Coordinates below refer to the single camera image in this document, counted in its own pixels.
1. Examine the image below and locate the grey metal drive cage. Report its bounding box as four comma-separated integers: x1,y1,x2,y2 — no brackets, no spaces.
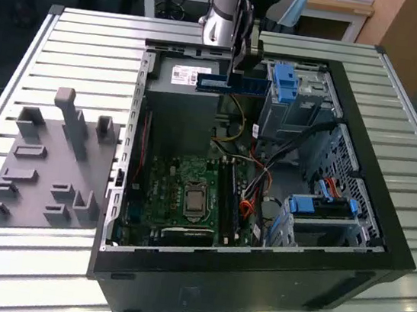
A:
253,60,350,153

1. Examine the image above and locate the black RAM slot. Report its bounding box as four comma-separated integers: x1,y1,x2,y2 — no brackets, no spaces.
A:
209,156,236,246

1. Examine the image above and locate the blue drive latch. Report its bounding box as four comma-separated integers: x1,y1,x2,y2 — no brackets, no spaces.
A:
271,62,302,105

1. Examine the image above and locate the blue disk wire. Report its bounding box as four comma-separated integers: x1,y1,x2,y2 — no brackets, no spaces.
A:
316,179,336,204

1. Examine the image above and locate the silver CPU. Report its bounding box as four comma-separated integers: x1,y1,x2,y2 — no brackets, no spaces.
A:
184,189,207,214

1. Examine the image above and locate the orange wire bundle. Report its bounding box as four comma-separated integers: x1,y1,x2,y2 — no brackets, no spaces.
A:
237,199,261,220

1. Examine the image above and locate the yellow wire bundle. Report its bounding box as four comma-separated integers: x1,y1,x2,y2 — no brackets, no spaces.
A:
211,91,250,146

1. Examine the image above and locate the green motherboard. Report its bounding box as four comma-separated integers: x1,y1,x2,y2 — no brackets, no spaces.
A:
114,114,274,263

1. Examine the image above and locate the black graphics card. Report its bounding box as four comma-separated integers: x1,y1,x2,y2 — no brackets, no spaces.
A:
157,221,220,252

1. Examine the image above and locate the blue RAM stick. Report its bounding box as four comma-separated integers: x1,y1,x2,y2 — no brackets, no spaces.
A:
195,70,270,100

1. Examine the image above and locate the grey parts rack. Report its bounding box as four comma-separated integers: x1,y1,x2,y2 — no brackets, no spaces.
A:
0,78,127,244

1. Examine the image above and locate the black PC case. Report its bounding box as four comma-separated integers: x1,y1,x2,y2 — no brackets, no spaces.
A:
81,31,417,312

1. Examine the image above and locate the grey power supply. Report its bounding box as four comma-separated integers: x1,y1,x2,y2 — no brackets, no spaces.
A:
138,54,229,162

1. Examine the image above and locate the metal socket cover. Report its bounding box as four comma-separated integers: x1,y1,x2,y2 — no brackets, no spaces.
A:
178,179,212,224

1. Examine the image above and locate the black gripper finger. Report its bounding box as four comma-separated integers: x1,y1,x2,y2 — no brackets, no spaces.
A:
226,52,249,89

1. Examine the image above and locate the orange disk wire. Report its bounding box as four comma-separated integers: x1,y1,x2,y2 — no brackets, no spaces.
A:
323,178,349,201

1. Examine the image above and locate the round grey speaker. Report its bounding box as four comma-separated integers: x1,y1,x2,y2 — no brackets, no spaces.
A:
259,195,284,223

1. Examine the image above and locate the blue disk carrier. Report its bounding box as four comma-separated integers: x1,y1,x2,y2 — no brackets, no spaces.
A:
284,191,361,225

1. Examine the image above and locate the red black twisted wire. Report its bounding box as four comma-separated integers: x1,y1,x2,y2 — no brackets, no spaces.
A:
130,109,153,191

